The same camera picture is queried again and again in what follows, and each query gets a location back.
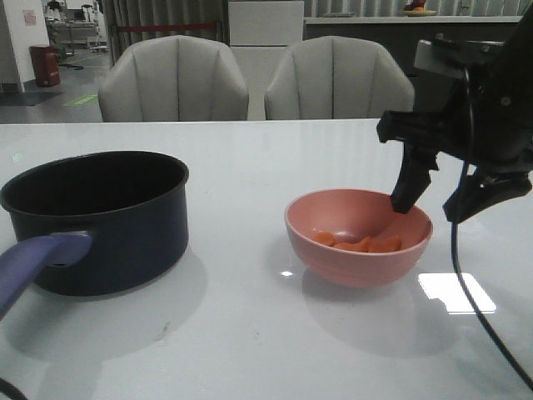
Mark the red trash bin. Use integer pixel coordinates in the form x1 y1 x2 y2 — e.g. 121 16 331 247
29 45 60 87

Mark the pink bowl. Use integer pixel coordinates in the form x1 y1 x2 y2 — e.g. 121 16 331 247
285 188 433 288

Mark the white drawer cabinet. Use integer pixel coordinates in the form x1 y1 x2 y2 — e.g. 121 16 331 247
228 1 304 121

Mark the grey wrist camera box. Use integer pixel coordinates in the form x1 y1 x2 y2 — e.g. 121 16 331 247
414 36 505 79

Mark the dark counter with white top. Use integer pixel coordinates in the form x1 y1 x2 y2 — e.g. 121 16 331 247
305 16 521 112

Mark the dark floor mat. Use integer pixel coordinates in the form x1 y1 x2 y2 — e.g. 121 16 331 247
0 92 61 107

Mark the right beige upholstered chair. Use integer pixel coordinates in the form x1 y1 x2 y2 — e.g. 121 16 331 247
264 36 415 120

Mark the black right cable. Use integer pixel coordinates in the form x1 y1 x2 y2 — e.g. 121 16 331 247
450 66 533 388

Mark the dark blue saucepan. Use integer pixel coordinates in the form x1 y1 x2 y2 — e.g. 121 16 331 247
1 151 189 313

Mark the fruit plate on counter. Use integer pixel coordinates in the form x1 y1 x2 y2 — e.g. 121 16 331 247
401 0 437 17

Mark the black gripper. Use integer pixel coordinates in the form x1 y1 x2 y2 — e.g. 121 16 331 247
376 10 532 223

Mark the beige upholstered chair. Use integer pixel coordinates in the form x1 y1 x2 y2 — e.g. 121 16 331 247
98 35 249 123
264 36 415 120

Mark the left beige upholstered chair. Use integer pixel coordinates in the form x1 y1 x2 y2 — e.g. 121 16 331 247
98 35 249 123

